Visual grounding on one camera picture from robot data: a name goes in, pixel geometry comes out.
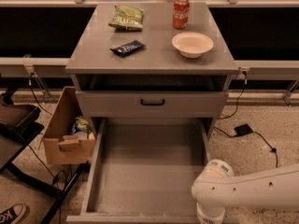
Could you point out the cardboard box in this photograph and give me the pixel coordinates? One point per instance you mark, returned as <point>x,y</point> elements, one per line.
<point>61,146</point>

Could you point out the grey drawer cabinet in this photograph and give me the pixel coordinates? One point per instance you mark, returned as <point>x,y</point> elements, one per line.
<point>158,66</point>

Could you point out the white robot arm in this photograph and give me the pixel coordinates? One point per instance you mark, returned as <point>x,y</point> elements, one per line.
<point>217,188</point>

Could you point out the grey drawer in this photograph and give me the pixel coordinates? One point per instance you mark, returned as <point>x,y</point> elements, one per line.
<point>152,104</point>
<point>143,173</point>

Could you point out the black folding stand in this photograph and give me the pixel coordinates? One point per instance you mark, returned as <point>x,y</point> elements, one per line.
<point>18,129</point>

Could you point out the red cola can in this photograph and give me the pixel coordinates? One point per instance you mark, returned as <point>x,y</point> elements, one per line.
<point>180,13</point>

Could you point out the white paper bowl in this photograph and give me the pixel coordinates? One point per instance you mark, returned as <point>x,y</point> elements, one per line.
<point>192,45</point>

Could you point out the green snack bag in box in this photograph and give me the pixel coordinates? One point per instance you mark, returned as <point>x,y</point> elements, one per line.
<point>80,125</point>

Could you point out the dark blue snack bar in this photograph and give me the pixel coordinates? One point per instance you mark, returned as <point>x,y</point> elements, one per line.
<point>127,49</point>

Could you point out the black power adapter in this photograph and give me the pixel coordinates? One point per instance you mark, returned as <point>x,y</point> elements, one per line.
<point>243,130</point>

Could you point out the grey top drawer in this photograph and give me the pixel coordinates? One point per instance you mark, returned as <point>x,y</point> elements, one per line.
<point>152,104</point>

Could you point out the green chip bag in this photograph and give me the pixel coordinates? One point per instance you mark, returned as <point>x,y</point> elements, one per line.
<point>127,18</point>

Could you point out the black and white sneaker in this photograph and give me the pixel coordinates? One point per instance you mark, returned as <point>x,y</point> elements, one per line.
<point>13,214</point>

